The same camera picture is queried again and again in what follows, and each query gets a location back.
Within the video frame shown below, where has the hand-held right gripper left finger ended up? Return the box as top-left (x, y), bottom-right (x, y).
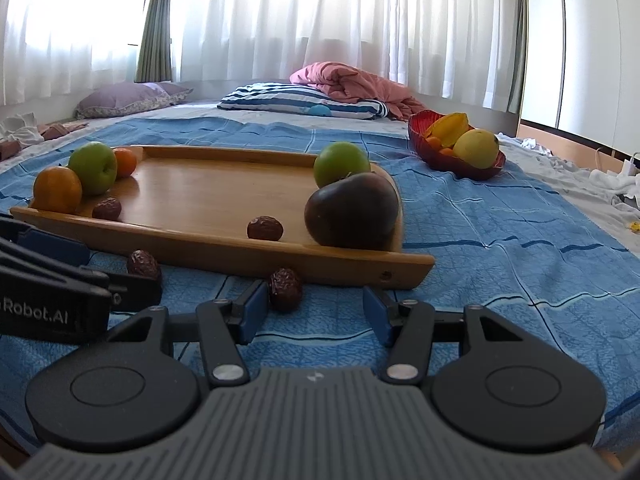
top-left (106, 280), bottom-right (271, 387)

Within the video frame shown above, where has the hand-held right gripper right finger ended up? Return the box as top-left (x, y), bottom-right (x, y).
top-left (362, 285), bottom-right (527, 387)

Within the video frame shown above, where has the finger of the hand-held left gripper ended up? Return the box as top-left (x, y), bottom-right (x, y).
top-left (0, 215), bottom-right (92, 267)
top-left (0, 238), bottom-right (162, 311)

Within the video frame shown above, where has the red date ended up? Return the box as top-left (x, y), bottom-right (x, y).
top-left (247, 215), bottom-right (285, 242)
top-left (268, 267), bottom-right (304, 311)
top-left (92, 197), bottom-right (123, 221)
top-left (126, 249), bottom-right (162, 281)

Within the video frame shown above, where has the green apple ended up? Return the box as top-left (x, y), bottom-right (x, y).
top-left (313, 141), bottom-right (372, 189)
top-left (68, 141), bottom-right (119, 196)

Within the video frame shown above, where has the tangerine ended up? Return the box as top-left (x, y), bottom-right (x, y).
top-left (112, 147), bottom-right (138, 178)

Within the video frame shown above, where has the wooden tray with handles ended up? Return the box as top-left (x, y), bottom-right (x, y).
top-left (10, 144), bottom-right (436, 291)

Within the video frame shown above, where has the round orange fruit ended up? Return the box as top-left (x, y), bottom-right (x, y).
top-left (33, 166), bottom-right (84, 214)

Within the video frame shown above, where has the dark brown round fruit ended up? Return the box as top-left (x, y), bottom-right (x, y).
top-left (304, 171), bottom-right (401, 250)

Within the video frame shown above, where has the brown cloth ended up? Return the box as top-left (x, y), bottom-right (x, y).
top-left (39, 120), bottom-right (89, 142)

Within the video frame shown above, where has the white cloth pile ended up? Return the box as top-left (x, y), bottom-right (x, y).
top-left (0, 112), bottom-right (44, 149)

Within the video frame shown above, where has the blue checked blanket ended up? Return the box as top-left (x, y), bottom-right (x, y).
top-left (0, 117), bottom-right (640, 457)

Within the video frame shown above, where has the red glass bowl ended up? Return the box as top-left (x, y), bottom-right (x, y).
top-left (407, 109), bottom-right (507, 181)

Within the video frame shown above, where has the purple pillow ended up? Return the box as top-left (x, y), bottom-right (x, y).
top-left (74, 81), bottom-right (194, 120)

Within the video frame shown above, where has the yellow pear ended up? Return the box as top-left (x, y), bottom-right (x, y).
top-left (452, 128), bottom-right (501, 170)

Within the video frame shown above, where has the yellow starfruit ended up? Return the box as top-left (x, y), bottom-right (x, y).
top-left (424, 113), bottom-right (471, 149)

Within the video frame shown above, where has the blue white striped pillow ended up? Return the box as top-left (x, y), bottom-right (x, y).
top-left (217, 82), bottom-right (390, 120)

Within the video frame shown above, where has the pink quilt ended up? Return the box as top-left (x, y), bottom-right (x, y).
top-left (289, 61), bottom-right (427, 121)

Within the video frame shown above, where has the green curtain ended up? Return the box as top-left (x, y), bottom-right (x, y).
top-left (135, 0), bottom-right (174, 84)

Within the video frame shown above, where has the white crumpled cloth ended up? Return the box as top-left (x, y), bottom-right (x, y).
top-left (589, 167), bottom-right (640, 207)

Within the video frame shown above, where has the white sheer curtain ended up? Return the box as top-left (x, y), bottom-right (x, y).
top-left (0, 0), bottom-right (527, 112)

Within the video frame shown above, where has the white wardrobe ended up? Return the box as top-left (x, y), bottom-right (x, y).
top-left (520, 0), bottom-right (640, 152)

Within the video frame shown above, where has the wooden bed frame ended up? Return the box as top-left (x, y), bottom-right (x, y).
top-left (515, 119), bottom-right (627, 169)

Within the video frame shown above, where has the white charger with cable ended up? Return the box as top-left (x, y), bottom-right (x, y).
top-left (594, 146), bottom-right (640, 177)

